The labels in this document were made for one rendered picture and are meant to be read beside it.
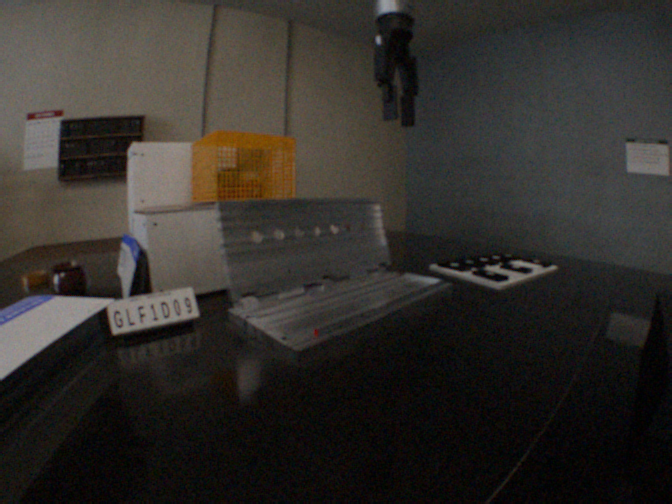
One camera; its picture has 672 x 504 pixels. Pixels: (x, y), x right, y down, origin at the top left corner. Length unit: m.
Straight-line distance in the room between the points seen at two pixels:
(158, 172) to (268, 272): 0.47
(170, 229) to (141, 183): 0.25
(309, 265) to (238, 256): 0.16
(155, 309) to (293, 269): 0.27
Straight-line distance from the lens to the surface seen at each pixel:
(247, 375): 0.40
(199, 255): 0.70
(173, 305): 0.56
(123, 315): 0.55
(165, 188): 0.90
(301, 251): 0.63
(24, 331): 0.35
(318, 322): 0.49
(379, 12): 0.71
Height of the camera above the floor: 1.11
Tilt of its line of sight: 10 degrees down
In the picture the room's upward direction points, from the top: straight up
